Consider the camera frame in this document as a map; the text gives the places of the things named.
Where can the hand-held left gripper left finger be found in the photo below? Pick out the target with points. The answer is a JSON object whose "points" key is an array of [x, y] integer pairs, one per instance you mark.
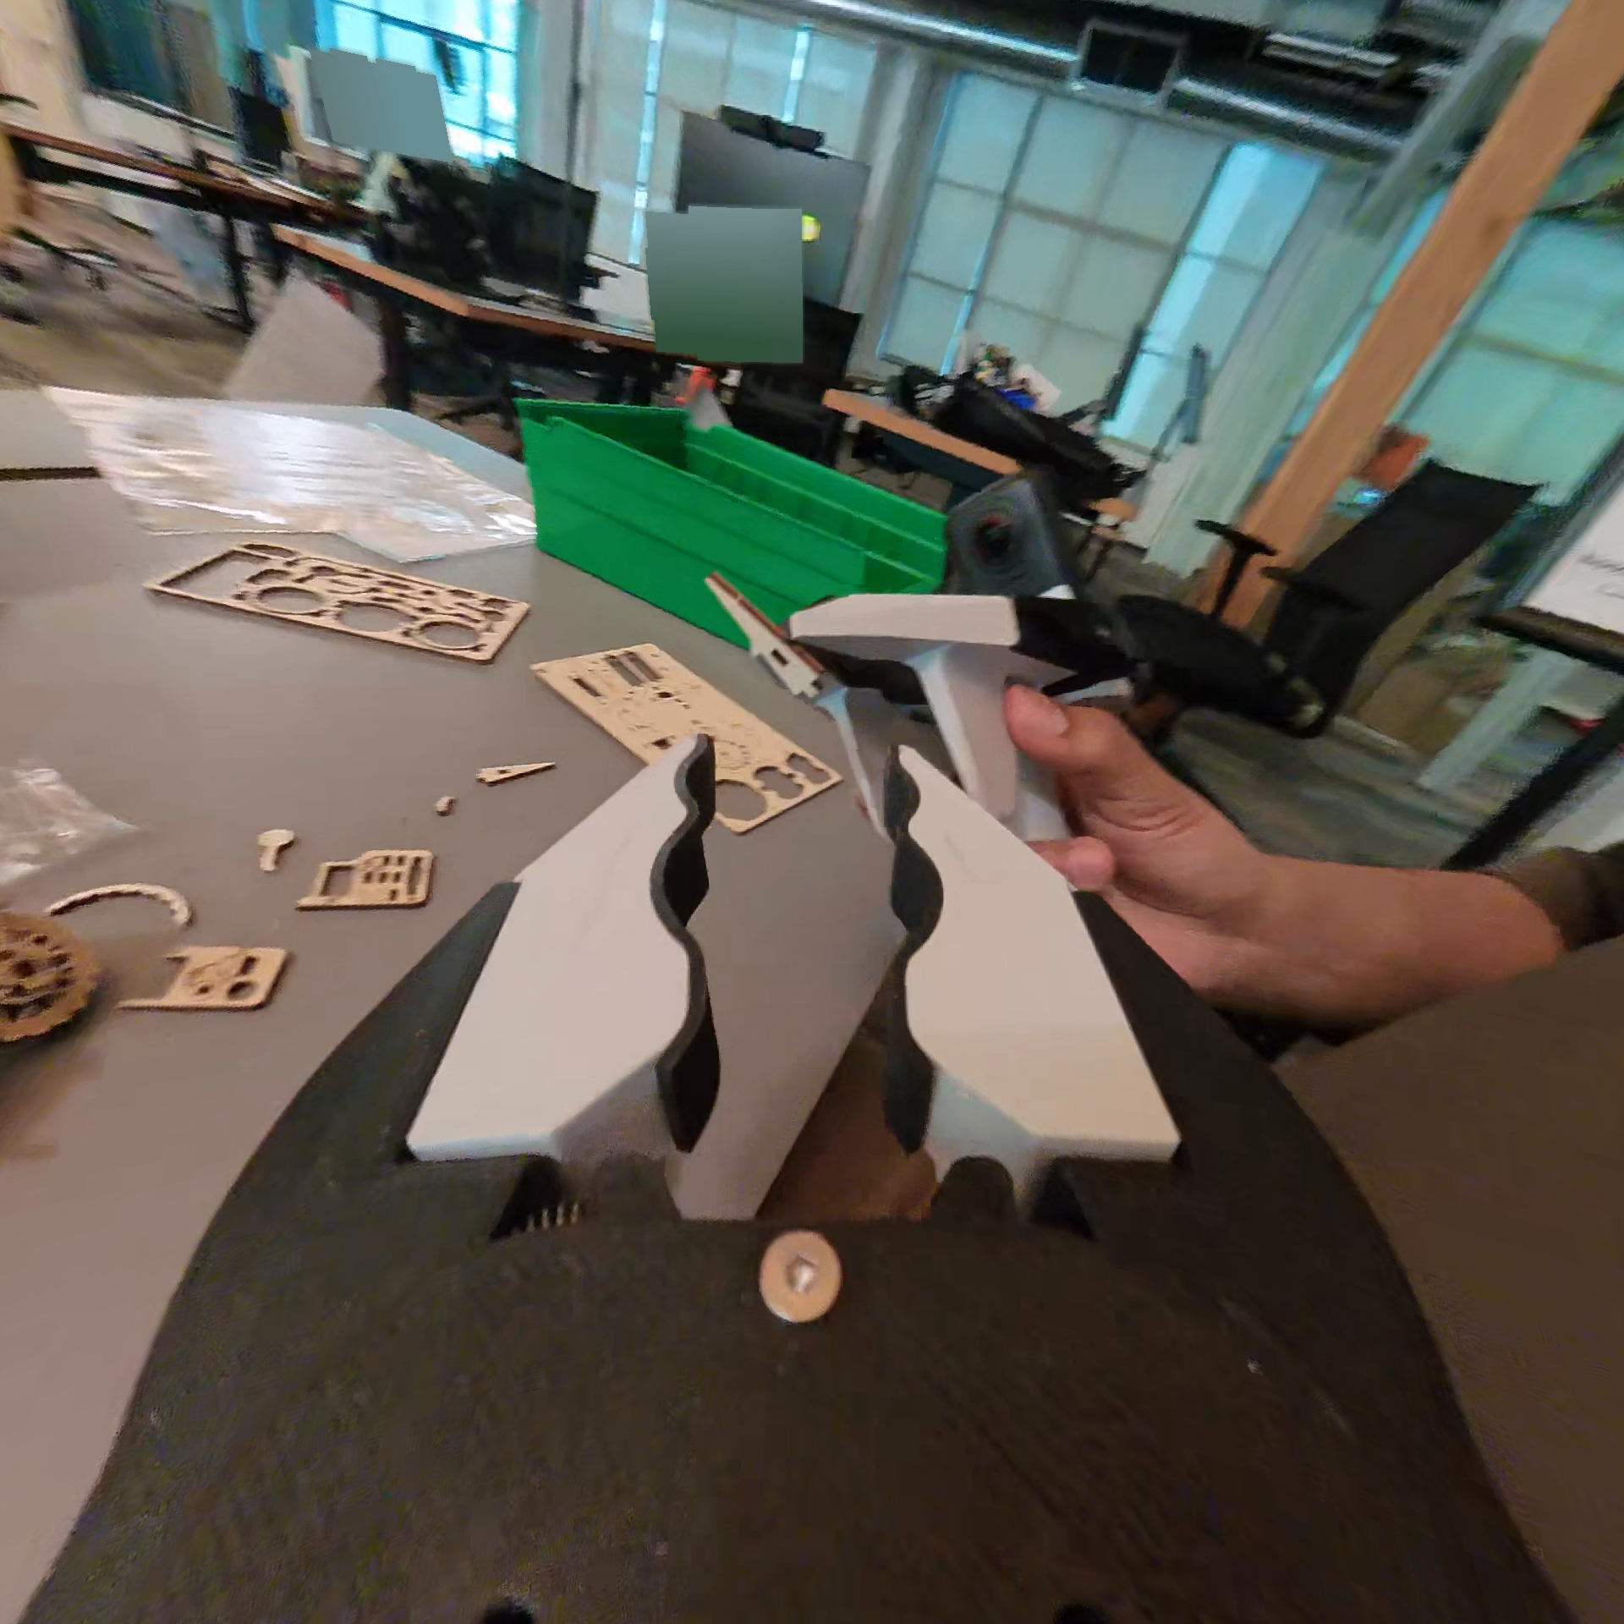
{"points": [[558, 977]]}

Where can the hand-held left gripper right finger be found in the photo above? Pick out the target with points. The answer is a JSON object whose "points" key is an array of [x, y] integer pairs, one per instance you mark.
{"points": [[1026, 1002]]}

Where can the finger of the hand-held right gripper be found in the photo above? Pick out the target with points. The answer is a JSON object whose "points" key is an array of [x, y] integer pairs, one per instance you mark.
{"points": [[860, 751], [906, 621]]}

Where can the toothed wooden puzzle piece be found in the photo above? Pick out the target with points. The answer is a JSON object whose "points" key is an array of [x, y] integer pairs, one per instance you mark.
{"points": [[761, 629]]}

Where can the person's right forearm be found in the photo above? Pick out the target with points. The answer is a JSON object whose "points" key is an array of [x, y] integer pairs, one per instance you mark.
{"points": [[1395, 938]]}

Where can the wooden-top office desk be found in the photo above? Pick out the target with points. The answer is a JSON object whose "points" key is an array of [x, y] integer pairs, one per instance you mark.
{"points": [[431, 288], [139, 159], [912, 432]]}

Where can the grey desk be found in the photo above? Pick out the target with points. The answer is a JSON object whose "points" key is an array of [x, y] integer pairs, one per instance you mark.
{"points": [[189, 723]]}

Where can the person's right hand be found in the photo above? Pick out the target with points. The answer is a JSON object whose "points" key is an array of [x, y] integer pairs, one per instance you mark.
{"points": [[1140, 849]]}

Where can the small wooden wedge part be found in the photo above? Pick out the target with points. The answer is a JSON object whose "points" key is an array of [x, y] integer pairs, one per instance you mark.
{"points": [[514, 772]]}

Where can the black bag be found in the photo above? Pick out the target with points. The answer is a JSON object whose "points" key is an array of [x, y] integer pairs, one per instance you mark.
{"points": [[1026, 432]]}

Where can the wooden grid part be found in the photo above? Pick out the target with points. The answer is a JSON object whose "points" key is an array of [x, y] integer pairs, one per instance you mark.
{"points": [[332, 882]]}

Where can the black office chair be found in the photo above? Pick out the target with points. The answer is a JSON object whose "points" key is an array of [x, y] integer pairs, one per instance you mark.
{"points": [[1421, 559]]}

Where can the wooden sheet with small cutouts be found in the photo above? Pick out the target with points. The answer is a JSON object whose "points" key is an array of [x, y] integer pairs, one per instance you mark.
{"points": [[595, 693]]}

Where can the green plastic bin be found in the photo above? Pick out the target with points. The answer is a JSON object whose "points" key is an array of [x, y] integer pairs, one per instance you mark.
{"points": [[659, 507]]}

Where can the orange-tipped grey object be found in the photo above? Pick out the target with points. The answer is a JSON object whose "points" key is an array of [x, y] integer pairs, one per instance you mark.
{"points": [[705, 403]]}

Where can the wooden plate part with holes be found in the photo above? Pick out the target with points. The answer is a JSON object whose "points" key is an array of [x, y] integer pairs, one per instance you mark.
{"points": [[259, 977]]}

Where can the round-headed wooden part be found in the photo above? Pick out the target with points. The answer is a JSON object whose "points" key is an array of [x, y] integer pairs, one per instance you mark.
{"points": [[274, 839]]}

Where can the white sign board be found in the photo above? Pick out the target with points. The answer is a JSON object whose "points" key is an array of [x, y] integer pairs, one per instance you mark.
{"points": [[1579, 571]]}

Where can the wooden arc part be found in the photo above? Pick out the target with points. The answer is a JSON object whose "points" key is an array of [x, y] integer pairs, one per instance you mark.
{"points": [[119, 892]]}

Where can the large dark monitor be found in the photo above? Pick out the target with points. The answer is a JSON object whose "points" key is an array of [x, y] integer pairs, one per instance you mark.
{"points": [[761, 165]]}

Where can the wooden motorcycle model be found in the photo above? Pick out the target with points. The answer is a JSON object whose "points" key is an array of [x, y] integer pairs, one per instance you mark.
{"points": [[69, 1002]]}

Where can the wooden sheet with round holes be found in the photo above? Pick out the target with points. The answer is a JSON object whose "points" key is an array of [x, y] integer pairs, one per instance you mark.
{"points": [[228, 577]]}

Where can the small clear plastic bag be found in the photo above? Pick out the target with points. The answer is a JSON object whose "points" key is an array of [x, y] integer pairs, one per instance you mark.
{"points": [[50, 812]]}

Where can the black monitor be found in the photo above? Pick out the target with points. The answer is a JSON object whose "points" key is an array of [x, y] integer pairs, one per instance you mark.
{"points": [[545, 229]]}

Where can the person's olive shirt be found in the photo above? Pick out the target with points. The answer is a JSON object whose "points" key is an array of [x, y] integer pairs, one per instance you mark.
{"points": [[1496, 1269]]}

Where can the large clear plastic sheet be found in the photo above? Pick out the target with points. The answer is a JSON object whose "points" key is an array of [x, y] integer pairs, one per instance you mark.
{"points": [[292, 476]]}

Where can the grey panel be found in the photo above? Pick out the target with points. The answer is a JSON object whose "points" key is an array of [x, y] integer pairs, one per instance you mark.
{"points": [[303, 348]]}

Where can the black table frame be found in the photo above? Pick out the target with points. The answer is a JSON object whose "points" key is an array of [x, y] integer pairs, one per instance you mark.
{"points": [[1546, 762]]}

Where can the wooden post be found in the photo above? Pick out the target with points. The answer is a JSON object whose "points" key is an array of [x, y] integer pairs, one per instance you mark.
{"points": [[1457, 254]]}

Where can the ventilation duct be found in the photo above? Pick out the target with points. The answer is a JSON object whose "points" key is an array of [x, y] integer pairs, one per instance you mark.
{"points": [[1243, 95]]}

